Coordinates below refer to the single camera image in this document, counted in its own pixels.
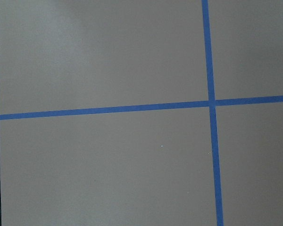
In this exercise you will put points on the blue tape line lengthwise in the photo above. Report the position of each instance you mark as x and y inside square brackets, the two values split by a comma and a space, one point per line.
[212, 115]

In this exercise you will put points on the blue tape line crosswise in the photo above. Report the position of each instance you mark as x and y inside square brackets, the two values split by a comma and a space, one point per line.
[148, 107]

